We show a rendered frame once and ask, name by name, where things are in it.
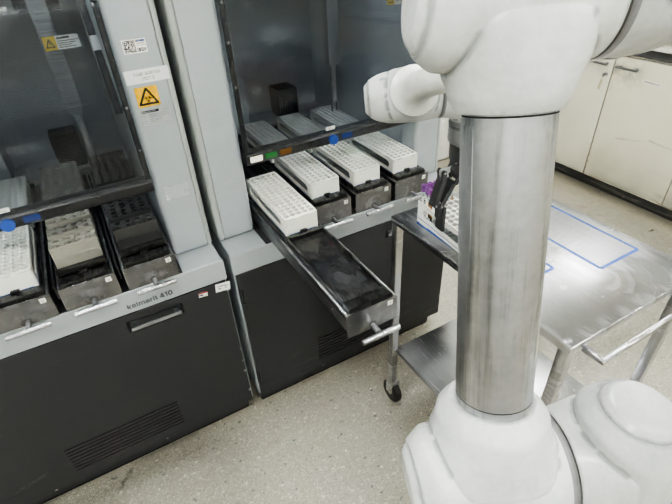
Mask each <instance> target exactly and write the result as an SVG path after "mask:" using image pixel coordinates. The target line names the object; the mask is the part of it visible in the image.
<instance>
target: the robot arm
mask: <svg viewBox="0 0 672 504"><path fill-rule="evenodd" d="M401 31H402V37H403V41H404V44H405V47H406V48H407V50H408V52H409V54H410V56H411V58H412V59H413V60H414V61H415V62H416V63H417V64H411V65H407V66H405V67H401V68H396V69H392V70H390V71H388V72H383V73H380V74H378V75H376V76H374V77H372V78H371V79H369V80H368V81H367V83H366V84H365V86H364V101H365V112H366V114H367V115H369V116H370V118H371V119H373V120H376V121H379V122H384V123H409V122H418V121H425V120H429V119H434V118H449V120H448V123H449V124H448V134H447V140H448V142H449V143H450V145H449V160H450V162H449V164H448V167H446V168H443V169H442V168H441V167H439V168H438V169H437V178H436V181H435V185H434V188H433V191H432V194H431V197H430V200H429V205H430V206H432V207H433V208H435V214H434V216H435V218H436V221H435V227H436V228H437V229H438V230H440V231H441V232H443V231H444V228H445V219H446V210H447V208H446V207H445V204H446V202H447V200H448V199H449V197H450V195H451V193H452V191H453V189H454V188H455V186H456V185H458V183H459V208H458V248H459V250H458V296H457V342H456V379H455V380H454V381H452V382H451V383H449V384H448V385H447V386H446V387H445V388H444V389H443V390H442V391H441V392H440V393H439V395H438V397H437V400H436V405H435V407H434V409H433V411H432V413H431V415H430V417H429V421H427V422H423V423H420V424H418V425H417V426H416V427H415V428H414V429H413V430H412V431H411V433H410V434H409V435H408V436H407V438H406V440H405V444H404V446H403V448H402V450H401V462H402V467H403V472H404V477H405V482H406V486H407V490H408V494H409V498H410V501H411V504H671V503H672V403H671V402H670V401H669V400H668V399H667V398H666V397H665V396H664V395H663V394H661V393H660V392H658V391H657V390H655V389H654V388H652V387H650V386H648V385H645V384H643V383H640V382H636V381H633V380H628V379H621V378H614V379H607V380H602V381H598V382H595V383H592V384H589V385H586V386H584V387H583V388H581V389H580V390H579V391H578V393H577V394H574V395H570V396H568V397H566V398H564V399H561V400H559V401H557V402H554V403H552V404H549V405H547V406H545V404H544V403H543V401H542V400H541V399H540V398H539V397H538V396H537V395H536V394H535V392H534V385H535V374H536V363H537V352H538V341H539V331H540V320H541V309H542V298H543V287H544V276H545V266H546V255H547V244H548V233H549V222H550V212H551V201H552V190H553V179H554V168H555V157H556V147H557V136H558V125H559V114H560V110H561V109H564V108H565V107H566V105H567V104H568V103H569V101H570V100H571V98H572V97H573V95H574V93H575V91H576V88H577V84H578V82H579V80H580V78H581V76H582V74H583V72H584V70H585V68H586V66H587V64H588V62H591V61H604V60H613V59H617V58H621V57H625V56H629V55H634V54H640V53H645V52H648V51H651V50H654V49H657V48H660V47H662V46H665V45H668V44H670V43H672V0H402V9H401ZM448 173H449V174H448ZM452 177H453V178H454V179H455V180H453V179H452ZM440 202H441V203H440Z"/></svg>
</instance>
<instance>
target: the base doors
mask: <svg viewBox="0 0 672 504"><path fill-rule="evenodd" d="M598 62H602V63H607V62H609V64H608V65H607V66H605V65H601V64H597V63H593V62H588V64H587V66H586V68H585V70H584V72H583V74H582V76H581V78H580V80H579V82H578V84H577V88H576V91H575V93H574V95H573V97H572V98H571V100H570V101H569V103H568V104H567V105H566V107H565V108H564V109H561V110H560V114H559V125H558V136H557V147H556V157H555V161H556V162H558V163H560V164H563V165H565V166H567V167H570V168H572V169H574V170H577V171H579V172H581V173H584V174H586V175H588V176H591V177H593V178H596V179H598V180H600V181H603V182H605V183H607V184H610V185H612V186H615V187H617V188H619V189H622V190H624V191H626V192H629V193H631V194H634V195H636V196H638V197H641V198H643V199H645V200H648V201H650V202H653V203H655V204H657V205H660V206H662V207H665V208H667V209H669V210H672V65H667V64H662V63H657V62H652V61H647V60H642V59H637V58H632V57H627V56H625V57H621V58H617V59H613V60H604V61H598ZM620 65H622V67H624V68H629V69H633V70H636V69H639V71H638V72H637V73H635V72H631V71H626V70H622V69H617V68H615V66H620ZM605 72H607V73H608V75H607V76H604V77H602V74H603V73H605ZM600 79H602V80H603V81H602V84H601V86H600V89H599V90H598V89H597V87H598V84H599V82H600ZM643 80H648V81H651V82H655V83H658V84H661V85H662V86H661V88H658V87H655V86H652V85H648V84H645V83H643Z"/></svg>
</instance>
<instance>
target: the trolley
mask: <svg viewBox="0 0 672 504"><path fill-rule="evenodd" d="M417 214H418V207H415V208H412V209H409V210H407V211H404V212H401V213H398V214H395V215H393V216H391V222H392V249H391V283H390V290H392V291H393V292H394V293H395V294H396V295H397V305H396V317H395V318H393V319H390V320H389V327H391V326H394V325H396V324H399V313H400V292H401V271H402V249H403V231H404V232H406V233H407V234H408V235H410V236H411V237H412V238H414V239H415V240H416V241H418V242H419V243H420V244H422V245H423V246H424V247H426V248H427V249H428V250H429V251H431V252H432V253H433V254H435V255H436V256H437V257H439V258H440V259H441V260H443V261H444V262H445V263H447V264H448V265H449V266H451V267H452V268H453V269H455V270H456V271H457V272H458V252H457V251H455V250H454V249H453V248H452V247H450V246H449V245H448V244H447V243H445V242H444V241H443V240H442V239H441V238H439V237H438V236H437V235H436V234H434V233H433V232H432V231H431V230H429V229H428V228H426V227H424V226H423V225H422V224H421V223H419V222H418V221H417ZM670 294H671V296H670V298H669V300H668V302H667V304H666V306H665V308H664V310H663V312H662V314H661V316H660V318H659V320H658V322H657V323H655V324H654V325H652V326H650V327H649V328H647V329H646V330H644V331H642V332H641V333H639V334H638V335H636V336H635V337H633V338H631V339H630V340H628V341H627V342H625V343H623V344H622V345H620V346H619V347H617V348H615V349H614V350H612V351H611V352H609V353H607V354H606V355H604V356H603V357H602V356H601V355H600V354H598V353H597V352H596V351H595V350H593V349H592V348H591V347H589V346H588V345H587V344H589V343H590V342H592V341H594V340H595V339H597V338H599V337H600V336H602V335H604V334H605V333H607V332H609V331H610V330H612V329H614V328H615V327H617V326H619V325H620V324H622V323H624V322H625V321H627V320H629V319H630V318H632V317H634V316H635V315H637V314H638V313H640V312H642V311H643V310H645V309H647V308H648V307H650V306H652V305H653V304H655V303H657V302H658V301H660V300H662V299H663V298H665V297H667V296H668V295H670ZM671 326H672V257H671V256H669V255H667V254H665V253H663V252H661V251H659V250H657V249H655V248H653V247H651V246H649V245H647V244H645V243H643V242H641V241H639V240H637V239H635V238H633V237H631V236H629V235H626V234H624V233H622V232H620V231H618V230H616V229H614V228H612V227H610V226H608V225H606V224H604V223H602V222H600V221H598V220H596V219H594V218H592V217H590V216H588V215H586V214H584V213H582V212H580V211H578V210H576V209H573V208H571V207H569V206H567V205H565V204H563V203H561V202H559V201H557V200H555V199H553V198H552V201H551V212H550V222H549V233H548V244H547V255H546V266H545V276H544V287H543V298H542V309H541V320H540V331H539V334H540V335H542V336H543V337H544V338H545V339H547V340H548V341H549V342H551V343H552V344H553V345H555V346H556V347H557V348H558V349H557V352H556V355H555V358H554V361H552V360H550V359H549V358H548V357H547V356H545V355H544V354H543V353H542V352H540V351H539V350H538V352H537V363H536V374H535V385H534V392H535V394H536V395H537V396H538V397H539V398H540V399H541V400H542V401H543V403H544V404H545V406H547V405H549V404H552V403H554V402H557V401H559V400H561V399H564V398H566V397H568V396H570V395H574V394H577V393H578V391H579V390H580V389H581V388H583V387H584V386H583V385H582V384H581V383H579V382H578V381H577V380H576V379H574V378H573V377H572V376H571V375H569V374H568V370H569V367H570V364H571V362H572V359H573V356H574V354H575V351H577V350H579V349H580V348H582V349H581V351H582V352H583V353H585V354H586V355H588V356H589V357H590V358H592V359H593V360H595V361H596V362H598V363H599V364H601V365H602V366H603V365H604V364H606V363H607V362H609V361H610V360H612V359H613V358H615V357H617V356H618V355H620V354H621V353H623V352H624V351H626V350H628V349H629V348H631V347H632V346H634V345H635V344H637V343H639V342H640V341H642V340H643V339H645V338H646V337H648V336H649V335H651V337H650V339H649V341H648V343H647V345H646V347H645V349H644V351H643V353H642V355H641V357H640V359H639V361H638V363H637V365H636V367H635V369H634V371H633V373H632V375H631V377H630V379H629V380H633V381H636V382H640V383H642V382H643V380H644V378H645V376H646V374H647V372H648V370H649V368H650V366H651V365H652V363H653V361H654V359H655V357H656V355H657V353H658V351H659V349H660V347H661V345H662V343H663V341H664V340H665V338H666V336H667V334H668V332H669V330H670V328H671ZM398 335H399V330H397V331H395V332H393V333H391V334H389V349H388V379H386V380H384V389H385V392H386V394H387V395H388V397H389V398H390V399H391V400H392V401H394V402H397V401H399V400H400V399H401V397H402V394H401V390H400V388H399V379H398V378H397V356H398V355H399V356H400V357H401V358H402V360H403V361H404V362H405V363H406V364H407V365H408V366H409V367H410V368H411V369H412V370H413V371H414V373H415V374H416V375H417V376H418V377H419V378H420V379H421V380H422V381H423V382H424V383H425V385H426V386H427V387H428V388H429V389H430V390H431V391H432V392H433V393H434V394H435V395H436V397H438V395H439V393H440V392H441V391H442V390H443V389H444V388H445V387H446V386H447V385H448V384H449V383H451V382H452V381H454V380H455V379H456V342H457V318H456V319H454V320H452V321H450V322H448V323H446V324H444V325H442V326H440V327H438V328H436V329H434V330H432V331H430V332H428V333H426V334H424V335H421V336H419V337H417V338H415V339H413V340H411V341H409V342H407V343H405V344H403V345H401V346H399V347H398Z"/></svg>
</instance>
